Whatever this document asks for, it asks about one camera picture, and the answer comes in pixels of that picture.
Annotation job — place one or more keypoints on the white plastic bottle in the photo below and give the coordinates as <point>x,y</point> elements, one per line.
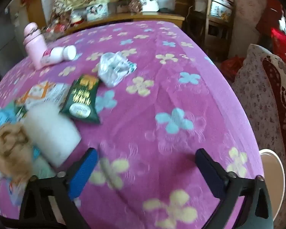
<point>62,52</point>

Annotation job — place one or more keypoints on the dark red garment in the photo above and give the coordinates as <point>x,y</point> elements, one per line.
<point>269,16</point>

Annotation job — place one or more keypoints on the pale green packet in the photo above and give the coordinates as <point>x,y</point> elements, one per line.
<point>44,165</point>

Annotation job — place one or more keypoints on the red plastic bag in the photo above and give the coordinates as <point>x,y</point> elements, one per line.
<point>231,66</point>

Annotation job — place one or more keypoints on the clear plastic bag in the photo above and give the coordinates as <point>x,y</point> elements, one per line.
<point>112,69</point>

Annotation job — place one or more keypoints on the red gift bag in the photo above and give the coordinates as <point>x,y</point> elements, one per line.
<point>281,40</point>

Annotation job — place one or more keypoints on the white orange drink carton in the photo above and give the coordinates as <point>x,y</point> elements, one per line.
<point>45,91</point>

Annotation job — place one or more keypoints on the small framed photo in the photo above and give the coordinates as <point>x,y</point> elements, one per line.
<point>96,10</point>

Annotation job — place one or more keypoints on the red patterned sofa quilt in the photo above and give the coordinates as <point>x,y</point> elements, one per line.
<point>278,100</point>

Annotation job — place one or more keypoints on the white trash bin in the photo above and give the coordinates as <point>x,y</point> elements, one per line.
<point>274,171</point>

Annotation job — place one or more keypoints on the blue packet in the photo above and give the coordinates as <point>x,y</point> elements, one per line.
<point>0,119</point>

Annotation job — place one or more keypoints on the green snack packet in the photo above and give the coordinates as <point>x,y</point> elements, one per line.
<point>81,100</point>

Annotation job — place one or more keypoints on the floral covered air conditioner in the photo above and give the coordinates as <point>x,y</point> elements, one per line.
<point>243,2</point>

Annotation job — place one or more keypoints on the pink thermos bottle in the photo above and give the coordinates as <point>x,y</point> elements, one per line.
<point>34,47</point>

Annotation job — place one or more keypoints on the grey metal cabinet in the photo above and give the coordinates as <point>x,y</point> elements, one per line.
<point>4,40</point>

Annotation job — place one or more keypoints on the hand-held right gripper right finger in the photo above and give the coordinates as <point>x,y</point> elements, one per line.
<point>211,174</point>

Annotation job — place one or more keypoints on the wooden cabinet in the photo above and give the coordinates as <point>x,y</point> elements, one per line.
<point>157,16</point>

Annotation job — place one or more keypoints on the large framed photo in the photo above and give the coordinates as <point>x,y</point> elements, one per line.
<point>149,2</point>

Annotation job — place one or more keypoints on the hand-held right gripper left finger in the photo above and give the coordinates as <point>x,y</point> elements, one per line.
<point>85,171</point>

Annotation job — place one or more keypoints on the pink floral blanket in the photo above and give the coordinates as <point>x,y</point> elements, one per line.
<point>157,88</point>

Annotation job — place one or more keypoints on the floral picture box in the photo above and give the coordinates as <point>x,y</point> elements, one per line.
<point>220,4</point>

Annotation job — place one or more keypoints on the wooden chair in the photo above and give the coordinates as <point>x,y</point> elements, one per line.
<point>208,28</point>

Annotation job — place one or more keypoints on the floral wrapped bouquet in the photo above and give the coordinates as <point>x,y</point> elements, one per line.
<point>60,14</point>

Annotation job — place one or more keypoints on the floral fabric sofa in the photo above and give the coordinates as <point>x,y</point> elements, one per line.
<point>252,100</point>

